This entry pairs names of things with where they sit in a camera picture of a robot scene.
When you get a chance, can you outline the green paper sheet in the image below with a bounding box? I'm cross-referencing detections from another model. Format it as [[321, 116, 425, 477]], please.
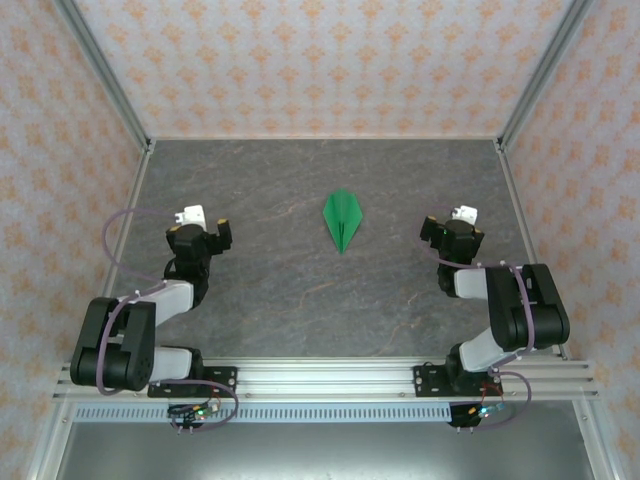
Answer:
[[322, 188, 365, 255]]

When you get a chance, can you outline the grey metal shelf sheet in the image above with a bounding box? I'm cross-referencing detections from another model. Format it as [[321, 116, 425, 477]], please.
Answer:
[[54, 422, 596, 480]]

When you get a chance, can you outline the aluminium table side rail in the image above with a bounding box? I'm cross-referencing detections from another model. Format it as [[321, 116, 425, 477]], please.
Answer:
[[494, 139, 569, 361], [77, 142, 156, 364]]

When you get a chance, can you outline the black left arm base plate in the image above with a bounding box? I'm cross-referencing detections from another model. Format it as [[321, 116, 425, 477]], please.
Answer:
[[147, 366, 240, 400]]

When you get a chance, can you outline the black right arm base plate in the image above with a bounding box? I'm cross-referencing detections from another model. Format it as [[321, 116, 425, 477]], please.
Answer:
[[413, 363, 504, 399]]

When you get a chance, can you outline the aluminium frame post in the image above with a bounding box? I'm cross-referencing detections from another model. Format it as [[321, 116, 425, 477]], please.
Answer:
[[52, 0, 154, 151], [494, 0, 596, 151]]

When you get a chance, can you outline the aluminium mounting rail beam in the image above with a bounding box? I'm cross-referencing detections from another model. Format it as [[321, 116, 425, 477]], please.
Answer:
[[52, 357, 600, 403]]

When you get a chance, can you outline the grey slotted cable duct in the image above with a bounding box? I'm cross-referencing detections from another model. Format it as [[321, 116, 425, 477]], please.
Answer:
[[73, 403, 576, 424]]

